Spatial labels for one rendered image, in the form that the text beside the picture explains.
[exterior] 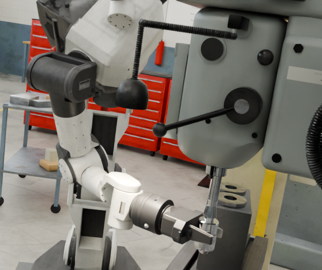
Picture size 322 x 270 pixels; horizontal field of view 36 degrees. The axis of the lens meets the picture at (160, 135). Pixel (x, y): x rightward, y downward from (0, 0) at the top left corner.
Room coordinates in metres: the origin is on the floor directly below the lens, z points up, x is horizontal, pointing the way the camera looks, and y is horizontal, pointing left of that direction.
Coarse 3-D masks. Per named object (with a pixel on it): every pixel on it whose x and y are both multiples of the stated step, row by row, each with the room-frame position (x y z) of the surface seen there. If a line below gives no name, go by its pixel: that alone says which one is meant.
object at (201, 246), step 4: (200, 228) 1.04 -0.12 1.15; (204, 228) 1.04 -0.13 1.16; (208, 228) 1.03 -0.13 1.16; (212, 228) 1.04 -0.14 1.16; (216, 228) 1.04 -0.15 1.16; (208, 232) 1.03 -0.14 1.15; (212, 232) 1.04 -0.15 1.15; (216, 232) 1.05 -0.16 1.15; (196, 244) 1.05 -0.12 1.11; (200, 244) 1.04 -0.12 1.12; (204, 244) 1.04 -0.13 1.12; (212, 244) 1.04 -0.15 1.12; (196, 248) 1.04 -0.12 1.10; (200, 248) 1.04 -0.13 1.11; (204, 248) 1.03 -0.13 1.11; (208, 248) 1.04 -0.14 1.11; (212, 248) 1.04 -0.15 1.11
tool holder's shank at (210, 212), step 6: (216, 180) 1.05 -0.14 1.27; (210, 186) 1.05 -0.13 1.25; (216, 186) 1.05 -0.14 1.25; (210, 192) 1.05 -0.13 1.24; (216, 192) 1.05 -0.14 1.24; (210, 198) 1.05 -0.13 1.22; (216, 198) 1.05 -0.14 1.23; (210, 204) 1.05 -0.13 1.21; (216, 204) 1.05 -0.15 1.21; (204, 210) 1.06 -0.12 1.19; (210, 210) 1.05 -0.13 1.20; (216, 210) 1.05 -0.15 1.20; (204, 216) 1.06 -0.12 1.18; (210, 216) 1.04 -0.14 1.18
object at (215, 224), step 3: (201, 216) 1.07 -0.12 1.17; (198, 219) 1.06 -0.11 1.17; (201, 219) 1.05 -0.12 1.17; (216, 219) 1.07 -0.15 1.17; (198, 222) 1.05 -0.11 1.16; (201, 222) 1.04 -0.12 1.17; (204, 222) 1.04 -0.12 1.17; (207, 222) 1.04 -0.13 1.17; (210, 222) 1.04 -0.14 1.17; (213, 222) 1.05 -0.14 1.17; (216, 222) 1.05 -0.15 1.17; (201, 225) 1.04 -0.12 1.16; (204, 225) 1.04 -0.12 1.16; (207, 225) 1.04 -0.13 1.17; (210, 225) 1.03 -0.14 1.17; (213, 225) 1.04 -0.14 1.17; (216, 225) 1.04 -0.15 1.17
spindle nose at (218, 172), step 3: (207, 168) 1.05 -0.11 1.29; (210, 168) 1.04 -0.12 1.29; (216, 168) 1.04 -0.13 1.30; (219, 168) 1.04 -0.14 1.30; (207, 171) 1.05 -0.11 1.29; (216, 171) 1.04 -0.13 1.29; (219, 171) 1.04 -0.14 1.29; (222, 171) 1.04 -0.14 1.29; (225, 171) 1.04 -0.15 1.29; (213, 174) 1.04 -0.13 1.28; (216, 174) 1.04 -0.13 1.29; (219, 174) 1.04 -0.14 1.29; (222, 174) 1.04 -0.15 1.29; (225, 174) 1.05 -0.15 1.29
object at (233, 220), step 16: (224, 192) 1.34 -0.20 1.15; (240, 192) 1.36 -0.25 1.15; (224, 208) 1.24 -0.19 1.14; (240, 208) 1.26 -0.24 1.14; (224, 224) 1.24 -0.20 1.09; (240, 224) 1.23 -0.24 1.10; (224, 240) 1.24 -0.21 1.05; (240, 240) 1.23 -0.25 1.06; (208, 256) 1.24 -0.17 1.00; (224, 256) 1.24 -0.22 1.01; (240, 256) 1.23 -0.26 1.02
